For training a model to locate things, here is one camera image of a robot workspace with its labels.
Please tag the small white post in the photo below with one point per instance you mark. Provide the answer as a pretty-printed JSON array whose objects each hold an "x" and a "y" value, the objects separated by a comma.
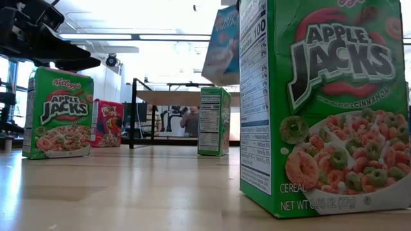
[{"x": 8, "y": 144}]

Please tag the dark framed window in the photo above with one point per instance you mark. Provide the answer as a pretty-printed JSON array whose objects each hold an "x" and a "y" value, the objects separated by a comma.
[{"x": 20, "y": 80}]

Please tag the green Apple Jacks cereal box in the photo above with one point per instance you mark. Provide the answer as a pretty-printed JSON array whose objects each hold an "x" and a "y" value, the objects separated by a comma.
[
  {"x": 337, "y": 96},
  {"x": 64, "y": 109},
  {"x": 213, "y": 122}
]

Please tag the long ceiling light bar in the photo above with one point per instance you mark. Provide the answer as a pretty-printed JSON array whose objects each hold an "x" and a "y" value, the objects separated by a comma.
[{"x": 96, "y": 36}]

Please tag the black round ceiling spotlight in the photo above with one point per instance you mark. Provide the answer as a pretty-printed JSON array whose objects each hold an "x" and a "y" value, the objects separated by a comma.
[{"x": 111, "y": 60}]

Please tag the grey ceiling box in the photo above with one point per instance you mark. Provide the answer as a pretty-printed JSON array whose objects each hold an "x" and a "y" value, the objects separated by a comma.
[{"x": 228, "y": 2}]

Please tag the black metal rail frame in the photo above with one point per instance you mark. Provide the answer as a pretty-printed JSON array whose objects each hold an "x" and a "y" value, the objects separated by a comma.
[{"x": 167, "y": 142}]

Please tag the red Froot Loops cereal box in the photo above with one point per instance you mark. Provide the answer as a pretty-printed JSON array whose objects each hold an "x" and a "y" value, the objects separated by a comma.
[{"x": 109, "y": 125}]

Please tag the blue cereal box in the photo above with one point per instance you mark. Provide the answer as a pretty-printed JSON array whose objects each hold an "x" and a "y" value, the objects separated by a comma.
[{"x": 221, "y": 48}]

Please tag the black background robot arm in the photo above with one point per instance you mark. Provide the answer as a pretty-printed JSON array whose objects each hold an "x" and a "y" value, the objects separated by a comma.
[{"x": 173, "y": 115}]

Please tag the person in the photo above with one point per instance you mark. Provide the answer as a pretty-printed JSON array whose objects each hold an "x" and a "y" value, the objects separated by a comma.
[
  {"x": 191, "y": 123},
  {"x": 147, "y": 122}
]

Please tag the black equipment stand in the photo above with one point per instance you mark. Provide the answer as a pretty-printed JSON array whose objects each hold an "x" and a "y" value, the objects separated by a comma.
[{"x": 6, "y": 99}]

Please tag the black monitor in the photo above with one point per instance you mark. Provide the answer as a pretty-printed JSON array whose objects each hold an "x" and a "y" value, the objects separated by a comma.
[{"x": 138, "y": 112}]

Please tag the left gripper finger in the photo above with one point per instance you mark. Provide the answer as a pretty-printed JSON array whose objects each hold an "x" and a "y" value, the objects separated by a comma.
[
  {"x": 77, "y": 64},
  {"x": 48, "y": 51}
]

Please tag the wooden shelf black metal legs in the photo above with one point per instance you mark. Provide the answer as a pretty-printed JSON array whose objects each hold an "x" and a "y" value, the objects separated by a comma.
[{"x": 173, "y": 97}]

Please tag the small black ceiling sensor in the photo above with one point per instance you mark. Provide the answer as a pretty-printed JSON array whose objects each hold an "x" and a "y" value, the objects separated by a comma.
[{"x": 195, "y": 7}]

